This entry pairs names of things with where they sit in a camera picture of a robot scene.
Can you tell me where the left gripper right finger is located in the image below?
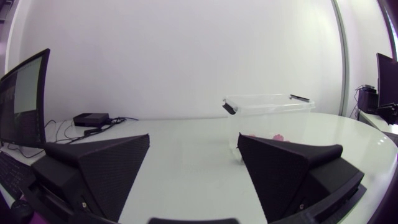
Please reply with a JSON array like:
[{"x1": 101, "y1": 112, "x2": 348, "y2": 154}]
[{"x1": 236, "y1": 133, "x2": 365, "y2": 223}]

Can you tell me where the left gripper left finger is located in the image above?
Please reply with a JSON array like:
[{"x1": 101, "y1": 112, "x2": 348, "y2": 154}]
[{"x1": 30, "y1": 133, "x2": 150, "y2": 223}]

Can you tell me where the clear plastic container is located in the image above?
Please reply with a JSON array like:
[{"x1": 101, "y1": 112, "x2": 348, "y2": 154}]
[{"x1": 221, "y1": 93, "x2": 316, "y2": 163}]

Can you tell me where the black power brick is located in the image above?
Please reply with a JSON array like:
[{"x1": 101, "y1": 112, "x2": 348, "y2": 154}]
[{"x1": 73, "y1": 113, "x2": 111, "y2": 128}]

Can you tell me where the black keyboard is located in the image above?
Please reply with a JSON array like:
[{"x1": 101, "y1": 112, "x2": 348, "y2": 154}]
[{"x1": 0, "y1": 151, "x2": 37, "y2": 200}]

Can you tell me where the dark screen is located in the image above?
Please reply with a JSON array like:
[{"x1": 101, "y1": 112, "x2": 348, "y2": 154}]
[
  {"x1": 0, "y1": 48, "x2": 51, "y2": 149},
  {"x1": 376, "y1": 52, "x2": 398, "y2": 108}
]

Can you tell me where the black computer box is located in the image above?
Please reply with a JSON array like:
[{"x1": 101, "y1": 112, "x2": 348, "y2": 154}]
[{"x1": 357, "y1": 86, "x2": 379, "y2": 114}]

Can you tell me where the black cable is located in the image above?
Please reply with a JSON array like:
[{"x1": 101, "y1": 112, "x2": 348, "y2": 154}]
[{"x1": 43, "y1": 116, "x2": 139, "y2": 146}]

